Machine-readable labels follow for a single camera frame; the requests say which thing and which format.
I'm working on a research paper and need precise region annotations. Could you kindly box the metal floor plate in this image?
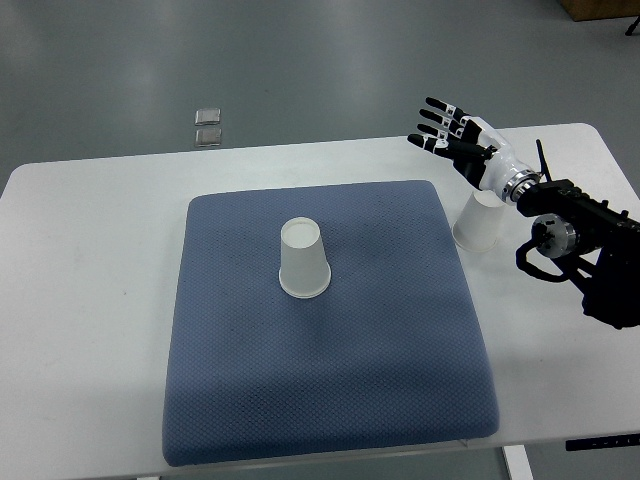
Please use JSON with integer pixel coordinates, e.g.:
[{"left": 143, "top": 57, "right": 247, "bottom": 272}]
[
  {"left": 194, "top": 107, "right": 221, "bottom": 126},
  {"left": 194, "top": 127, "right": 222, "bottom": 148}
]

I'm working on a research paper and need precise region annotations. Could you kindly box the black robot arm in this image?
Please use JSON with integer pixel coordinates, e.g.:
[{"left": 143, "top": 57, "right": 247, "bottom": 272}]
[{"left": 515, "top": 180, "right": 639, "bottom": 330}]

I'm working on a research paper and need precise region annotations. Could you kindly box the upper metal floor plate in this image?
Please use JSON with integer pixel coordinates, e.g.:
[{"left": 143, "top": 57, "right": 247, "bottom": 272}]
[{"left": 194, "top": 107, "right": 221, "bottom": 126}]

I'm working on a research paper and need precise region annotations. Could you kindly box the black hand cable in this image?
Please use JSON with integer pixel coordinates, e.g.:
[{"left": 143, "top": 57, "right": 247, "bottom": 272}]
[{"left": 535, "top": 139, "right": 554, "bottom": 184}]

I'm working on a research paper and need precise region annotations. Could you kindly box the blue fabric cushion mat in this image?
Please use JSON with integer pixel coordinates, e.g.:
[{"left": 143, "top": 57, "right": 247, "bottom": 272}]
[{"left": 162, "top": 180, "right": 499, "bottom": 466}]

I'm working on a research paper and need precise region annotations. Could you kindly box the white table leg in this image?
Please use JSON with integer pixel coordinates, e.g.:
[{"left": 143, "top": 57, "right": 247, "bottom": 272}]
[{"left": 502, "top": 445, "right": 534, "bottom": 480}]

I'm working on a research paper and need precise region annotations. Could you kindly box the black tripod leg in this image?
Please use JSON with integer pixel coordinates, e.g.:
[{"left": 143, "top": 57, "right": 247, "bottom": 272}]
[{"left": 625, "top": 16, "right": 640, "bottom": 36}]

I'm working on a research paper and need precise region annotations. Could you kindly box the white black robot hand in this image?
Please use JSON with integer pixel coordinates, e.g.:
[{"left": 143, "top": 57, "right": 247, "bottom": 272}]
[{"left": 407, "top": 97, "right": 540, "bottom": 205}]

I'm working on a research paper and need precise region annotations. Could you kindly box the black table control panel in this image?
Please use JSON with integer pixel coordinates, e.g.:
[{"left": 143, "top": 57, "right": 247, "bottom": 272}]
[{"left": 565, "top": 433, "right": 640, "bottom": 452}]

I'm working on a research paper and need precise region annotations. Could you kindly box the lower metal floor plate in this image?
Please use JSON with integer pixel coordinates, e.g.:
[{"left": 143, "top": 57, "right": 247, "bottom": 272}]
[{"left": 194, "top": 127, "right": 222, "bottom": 148}]

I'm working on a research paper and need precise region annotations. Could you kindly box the brown cardboard box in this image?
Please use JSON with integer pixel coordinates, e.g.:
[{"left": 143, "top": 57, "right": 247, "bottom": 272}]
[{"left": 560, "top": 0, "right": 640, "bottom": 22}]

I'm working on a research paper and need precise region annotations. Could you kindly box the white paper cup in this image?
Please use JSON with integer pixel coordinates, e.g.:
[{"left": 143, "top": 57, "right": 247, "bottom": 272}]
[
  {"left": 451, "top": 191, "right": 505, "bottom": 253},
  {"left": 279, "top": 217, "right": 331, "bottom": 299}
]

